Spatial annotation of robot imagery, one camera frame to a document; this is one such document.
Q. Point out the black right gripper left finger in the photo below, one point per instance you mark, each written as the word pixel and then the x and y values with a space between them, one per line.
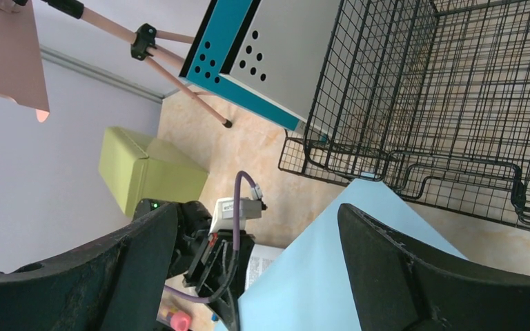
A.
pixel 112 283

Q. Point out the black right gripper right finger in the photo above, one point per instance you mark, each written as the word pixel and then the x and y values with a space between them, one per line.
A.
pixel 401 283

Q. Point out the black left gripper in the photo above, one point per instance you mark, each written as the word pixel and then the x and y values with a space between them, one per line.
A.
pixel 208 262

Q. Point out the light blue clipboard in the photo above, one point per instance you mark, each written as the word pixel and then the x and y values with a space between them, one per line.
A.
pixel 307 287

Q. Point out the grey white file folder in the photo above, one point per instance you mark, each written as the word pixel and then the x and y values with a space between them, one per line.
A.
pixel 278 53

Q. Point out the teal file folder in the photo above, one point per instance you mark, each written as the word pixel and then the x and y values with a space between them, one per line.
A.
pixel 208 52

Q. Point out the pink clipboard with papers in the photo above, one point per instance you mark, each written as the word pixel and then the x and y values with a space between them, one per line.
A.
pixel 262 256

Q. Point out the pink capped tube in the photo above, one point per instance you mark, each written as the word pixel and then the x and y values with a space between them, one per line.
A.
pixel 170 315

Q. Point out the green metal drawer box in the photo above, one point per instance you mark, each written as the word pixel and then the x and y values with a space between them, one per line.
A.
pixel 135 166

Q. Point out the pink perforated board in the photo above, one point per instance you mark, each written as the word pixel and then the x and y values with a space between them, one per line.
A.
pixel 21 70

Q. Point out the black wire mesh file rack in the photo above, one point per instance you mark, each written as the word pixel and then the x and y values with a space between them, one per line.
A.
pixel 431 98

